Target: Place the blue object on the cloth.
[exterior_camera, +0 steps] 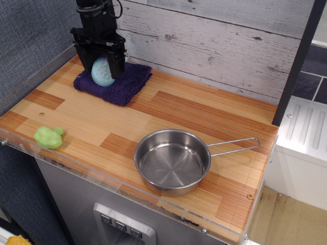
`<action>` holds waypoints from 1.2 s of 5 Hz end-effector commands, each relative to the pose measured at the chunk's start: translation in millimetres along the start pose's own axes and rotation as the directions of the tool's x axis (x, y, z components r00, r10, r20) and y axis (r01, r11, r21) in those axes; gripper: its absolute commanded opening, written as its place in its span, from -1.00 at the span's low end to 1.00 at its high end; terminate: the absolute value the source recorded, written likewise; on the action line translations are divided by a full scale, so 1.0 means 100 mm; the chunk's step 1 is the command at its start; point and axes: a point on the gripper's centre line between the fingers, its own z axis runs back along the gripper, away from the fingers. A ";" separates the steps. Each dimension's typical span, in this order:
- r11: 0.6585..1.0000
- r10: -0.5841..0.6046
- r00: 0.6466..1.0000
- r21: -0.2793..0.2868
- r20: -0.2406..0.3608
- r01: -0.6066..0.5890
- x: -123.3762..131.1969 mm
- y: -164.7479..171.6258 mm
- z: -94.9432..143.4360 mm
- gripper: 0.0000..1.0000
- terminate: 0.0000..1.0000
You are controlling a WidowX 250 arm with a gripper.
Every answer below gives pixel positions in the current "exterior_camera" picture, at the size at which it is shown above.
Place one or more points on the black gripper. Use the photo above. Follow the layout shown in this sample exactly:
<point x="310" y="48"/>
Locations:
<point x="98" y="36"/>

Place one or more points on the light blue scalp brush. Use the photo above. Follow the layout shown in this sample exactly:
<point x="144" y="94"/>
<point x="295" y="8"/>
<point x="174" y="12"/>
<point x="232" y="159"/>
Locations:
<point x="100" y="72"/>

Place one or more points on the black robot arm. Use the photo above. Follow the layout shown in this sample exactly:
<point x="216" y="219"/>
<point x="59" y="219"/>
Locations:
<point x="89" y="3"/>

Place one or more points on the purple knitted cloth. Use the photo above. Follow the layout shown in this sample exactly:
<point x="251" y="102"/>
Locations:
<point x="122" y="90"/>

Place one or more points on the green toy broccoli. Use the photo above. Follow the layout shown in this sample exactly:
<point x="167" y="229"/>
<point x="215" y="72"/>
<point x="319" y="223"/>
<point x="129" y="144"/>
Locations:
<point x="49" y="138"/>

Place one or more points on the clear acrylic edge guard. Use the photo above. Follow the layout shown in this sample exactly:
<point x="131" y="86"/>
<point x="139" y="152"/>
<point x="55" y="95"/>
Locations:
<point x="184" y="216"/>

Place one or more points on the stainless steel pan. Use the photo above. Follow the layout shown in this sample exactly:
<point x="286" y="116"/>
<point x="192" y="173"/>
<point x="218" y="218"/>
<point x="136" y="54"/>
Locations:
<point x="172" y="162"/>

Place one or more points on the grey toy fridge cabinet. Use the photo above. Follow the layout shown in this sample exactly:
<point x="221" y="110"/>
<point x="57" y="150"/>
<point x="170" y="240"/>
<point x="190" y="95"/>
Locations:
<point x="75" y="198"/>

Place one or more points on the dispenser panel with buttons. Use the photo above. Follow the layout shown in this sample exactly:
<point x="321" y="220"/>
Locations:
<point x="117" y="228"/>

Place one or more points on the yellow spiky toy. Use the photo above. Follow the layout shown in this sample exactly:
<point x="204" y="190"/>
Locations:
<point x="17" y="240"/>

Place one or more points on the white toy sink unit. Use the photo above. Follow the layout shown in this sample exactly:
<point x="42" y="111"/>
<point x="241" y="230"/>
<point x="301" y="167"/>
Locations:
<point x="297" y="166"/>

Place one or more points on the black right frame post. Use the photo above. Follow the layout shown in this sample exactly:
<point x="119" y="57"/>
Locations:
<point x="309" y="32"/>

